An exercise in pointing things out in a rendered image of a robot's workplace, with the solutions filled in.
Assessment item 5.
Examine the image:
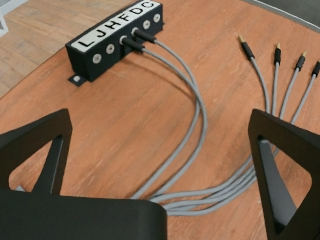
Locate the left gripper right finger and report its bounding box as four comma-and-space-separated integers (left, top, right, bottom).
248, 108, 320, 240

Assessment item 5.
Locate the black and gold jack plug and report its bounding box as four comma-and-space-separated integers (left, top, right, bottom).
311, 60, 320, 78
274, 42, 281, 66
133, 29, 157, 44

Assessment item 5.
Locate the black jack plug with gold tip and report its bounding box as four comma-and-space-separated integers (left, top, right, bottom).
295, 51, 307, 72
238, 35, 255, 61
121, 37, 146, 53

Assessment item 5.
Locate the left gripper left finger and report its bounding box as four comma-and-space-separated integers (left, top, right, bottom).
0, 108, 73, 195

